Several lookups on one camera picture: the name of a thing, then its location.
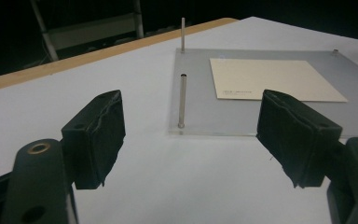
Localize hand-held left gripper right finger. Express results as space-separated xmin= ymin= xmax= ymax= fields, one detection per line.
xmin=255 ymin=89 xmax=344 ymax=189

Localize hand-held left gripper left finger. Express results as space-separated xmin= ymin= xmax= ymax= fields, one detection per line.
xmin=61 ymin=89 xmax=127 ymax=190

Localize cream paper card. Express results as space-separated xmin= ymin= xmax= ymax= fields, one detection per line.
xmin=209 ymin=57 xmax=349 ymax=104

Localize tall metal post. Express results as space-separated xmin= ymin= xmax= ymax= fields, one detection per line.
xmin=180 ymin=17 xmax=186 ymax=54
xmin=177 ymin=73 xmax=188 ymax=130

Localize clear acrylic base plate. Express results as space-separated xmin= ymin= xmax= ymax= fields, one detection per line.
xmin=168 ymin=47 xmax=358 ymax=138

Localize metal stand frame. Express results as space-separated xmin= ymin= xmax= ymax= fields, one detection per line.
xmin=29 ymin=0 xmax=145 ymax=63

